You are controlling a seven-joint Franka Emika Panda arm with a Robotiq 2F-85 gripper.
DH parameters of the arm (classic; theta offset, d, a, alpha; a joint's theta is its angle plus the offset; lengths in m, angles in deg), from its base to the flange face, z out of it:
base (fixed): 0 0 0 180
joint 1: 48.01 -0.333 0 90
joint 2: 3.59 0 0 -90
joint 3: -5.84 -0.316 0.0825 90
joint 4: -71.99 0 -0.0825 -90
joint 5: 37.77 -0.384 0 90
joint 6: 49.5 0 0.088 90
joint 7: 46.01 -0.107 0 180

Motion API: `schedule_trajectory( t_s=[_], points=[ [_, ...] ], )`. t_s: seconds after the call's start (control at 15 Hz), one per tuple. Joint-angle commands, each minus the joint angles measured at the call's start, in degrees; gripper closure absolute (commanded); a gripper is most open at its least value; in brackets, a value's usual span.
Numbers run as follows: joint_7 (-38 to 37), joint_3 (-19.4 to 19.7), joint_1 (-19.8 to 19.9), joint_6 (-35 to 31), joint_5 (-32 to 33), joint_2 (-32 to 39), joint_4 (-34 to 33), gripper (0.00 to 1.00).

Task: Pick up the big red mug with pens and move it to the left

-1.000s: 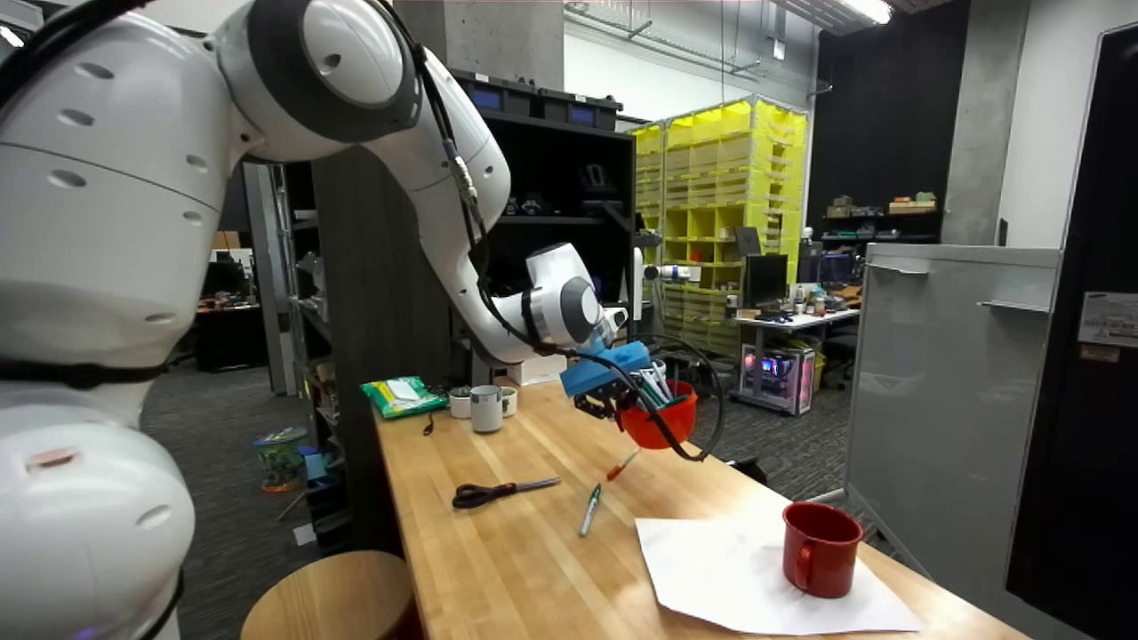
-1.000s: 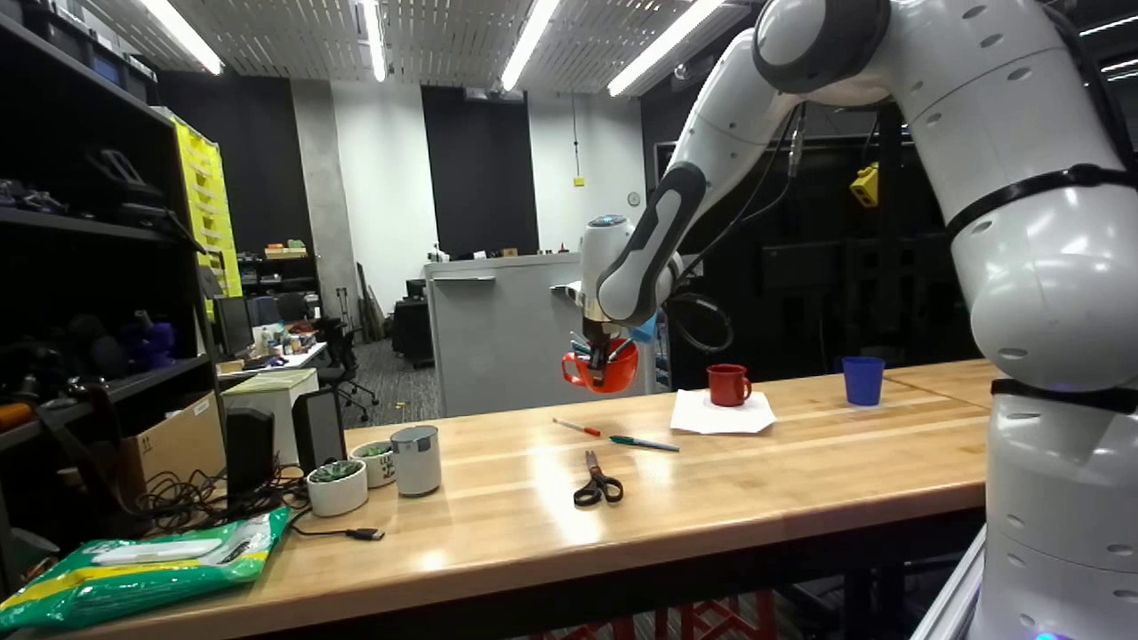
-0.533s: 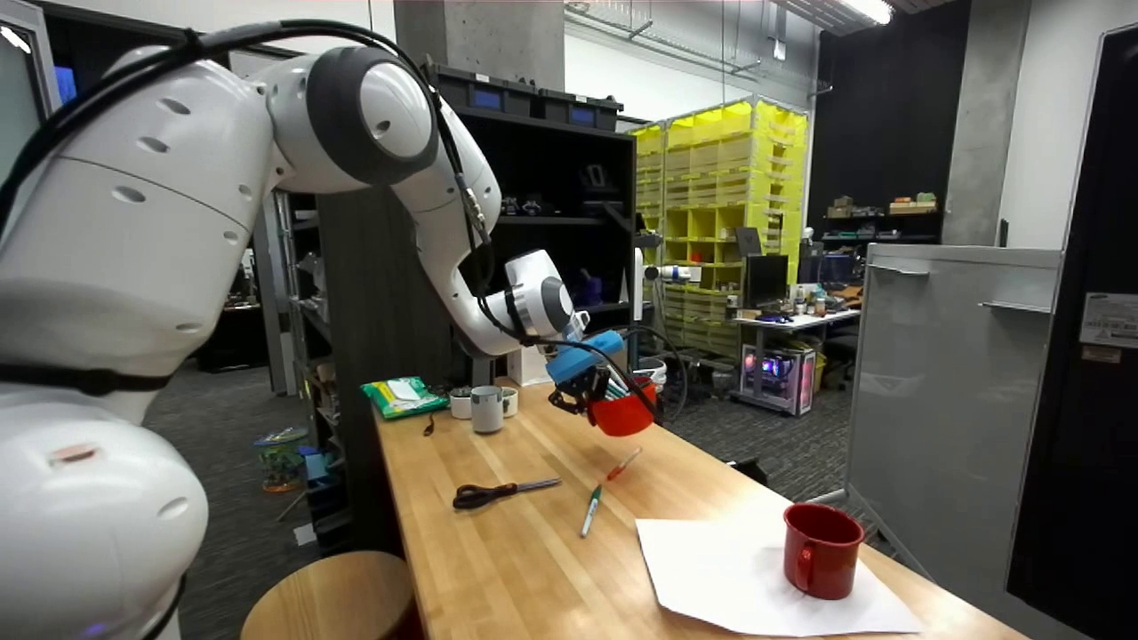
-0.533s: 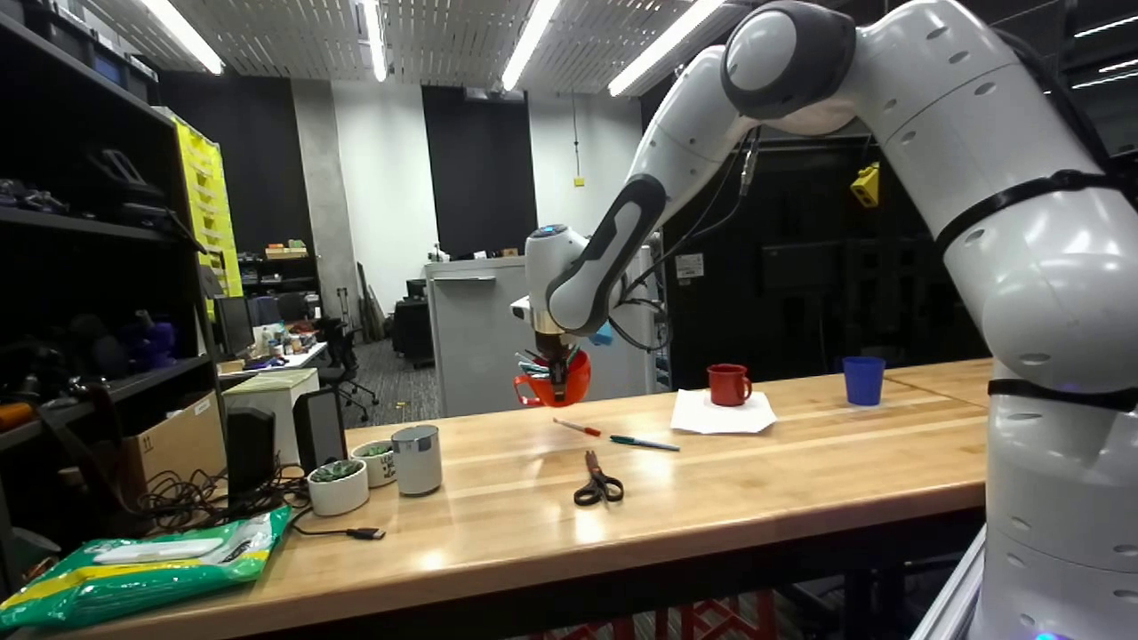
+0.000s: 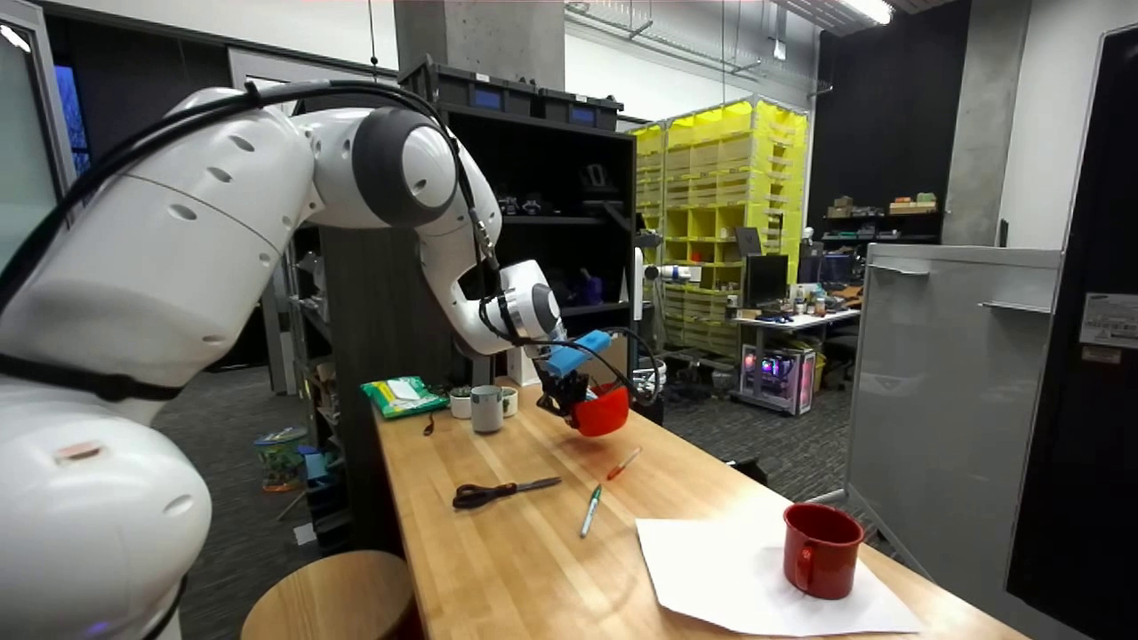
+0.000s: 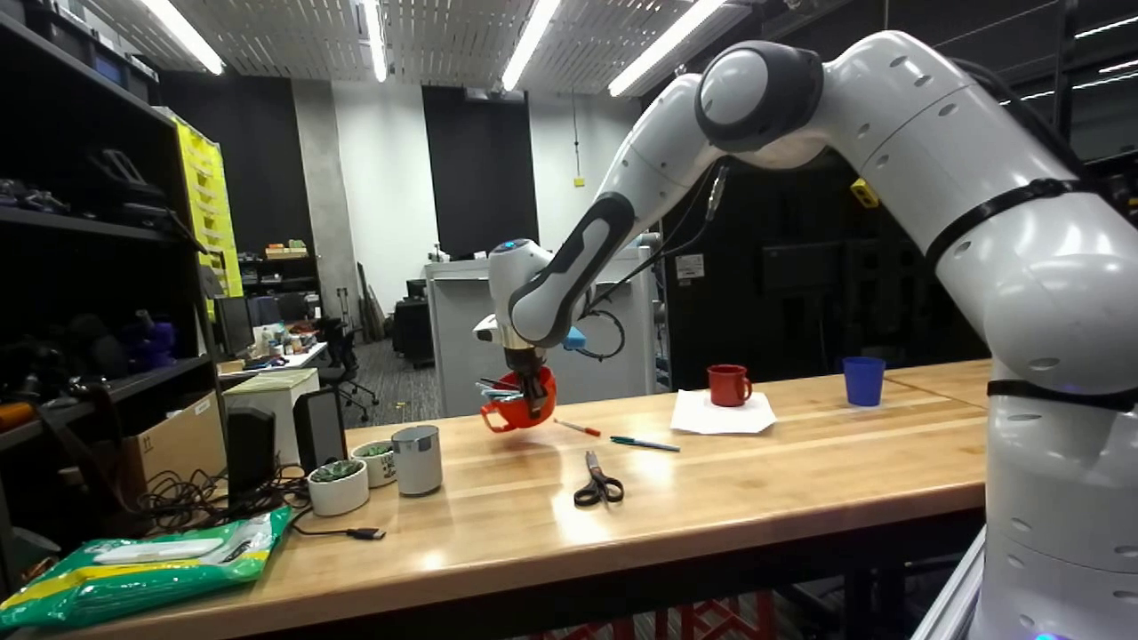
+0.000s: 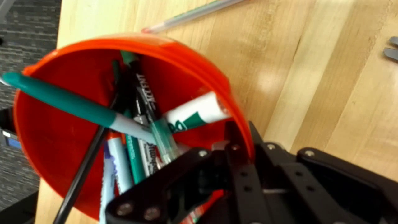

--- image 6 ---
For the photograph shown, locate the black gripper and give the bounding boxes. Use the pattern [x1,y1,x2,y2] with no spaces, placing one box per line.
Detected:
[505,347,559,422]

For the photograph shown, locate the big red mug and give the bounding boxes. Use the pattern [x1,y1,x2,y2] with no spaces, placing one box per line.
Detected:
[476,364,564,438]

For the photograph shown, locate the white cylindrical mug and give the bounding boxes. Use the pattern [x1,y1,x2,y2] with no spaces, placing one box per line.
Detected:
[387,422,446,502]

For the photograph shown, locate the small dark red mug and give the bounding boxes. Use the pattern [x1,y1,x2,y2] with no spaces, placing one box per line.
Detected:
[703,358,758,412]

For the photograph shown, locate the white blue pen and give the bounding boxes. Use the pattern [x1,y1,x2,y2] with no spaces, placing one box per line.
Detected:
[472,374,527,406]

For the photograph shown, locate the black scissors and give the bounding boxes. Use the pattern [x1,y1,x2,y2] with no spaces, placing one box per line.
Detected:
[574,448,628,512]

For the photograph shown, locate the green white marker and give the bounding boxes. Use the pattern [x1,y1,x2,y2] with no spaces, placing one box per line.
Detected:
[610,432,684,460]

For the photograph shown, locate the white paper sheet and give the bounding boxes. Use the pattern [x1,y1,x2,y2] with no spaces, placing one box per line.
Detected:
[669,387,782,443]

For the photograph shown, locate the black office chair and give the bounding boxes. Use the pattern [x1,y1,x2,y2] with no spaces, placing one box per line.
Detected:
[310,318,385,427]

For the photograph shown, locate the black speaker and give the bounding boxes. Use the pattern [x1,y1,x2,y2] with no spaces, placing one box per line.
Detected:
[293,387,350,477]
[226,406,283,517]

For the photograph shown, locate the blue cup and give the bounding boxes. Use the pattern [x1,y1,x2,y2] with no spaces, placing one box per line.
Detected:
[841,351,890,408]

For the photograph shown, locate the cardboard box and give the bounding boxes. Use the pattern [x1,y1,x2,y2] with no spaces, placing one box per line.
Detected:
[114,390,232,505]

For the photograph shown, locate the green wipes package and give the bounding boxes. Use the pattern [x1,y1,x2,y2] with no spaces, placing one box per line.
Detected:
[0,505,303,636]

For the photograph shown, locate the black storage shelf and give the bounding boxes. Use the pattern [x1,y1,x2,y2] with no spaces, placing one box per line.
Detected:
[0,9,232,566]

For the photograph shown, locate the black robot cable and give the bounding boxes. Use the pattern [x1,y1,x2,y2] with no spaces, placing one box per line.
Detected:
[577,164,731,367]

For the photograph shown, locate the thin black cable with plug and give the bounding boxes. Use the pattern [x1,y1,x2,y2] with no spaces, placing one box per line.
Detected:
[286,510,393,547]

